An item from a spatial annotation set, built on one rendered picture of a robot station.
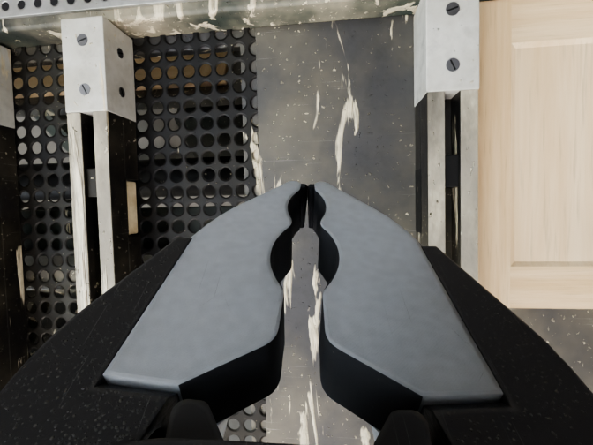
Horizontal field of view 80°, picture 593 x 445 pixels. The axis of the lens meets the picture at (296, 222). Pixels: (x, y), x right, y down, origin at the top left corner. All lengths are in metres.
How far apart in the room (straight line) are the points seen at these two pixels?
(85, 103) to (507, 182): 0.58
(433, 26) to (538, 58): 0.16
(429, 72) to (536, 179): 0.21
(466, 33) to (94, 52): 0.47
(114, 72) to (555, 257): 0.65
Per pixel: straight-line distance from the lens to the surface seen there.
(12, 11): 0.71
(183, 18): 0.59
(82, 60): 0.60
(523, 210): 0.57
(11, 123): 0.74
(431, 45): 0.50
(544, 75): 0.60
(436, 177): 0.47
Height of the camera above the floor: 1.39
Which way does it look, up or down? 30 degrees down
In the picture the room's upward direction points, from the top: 177 degrees counter-clockwise
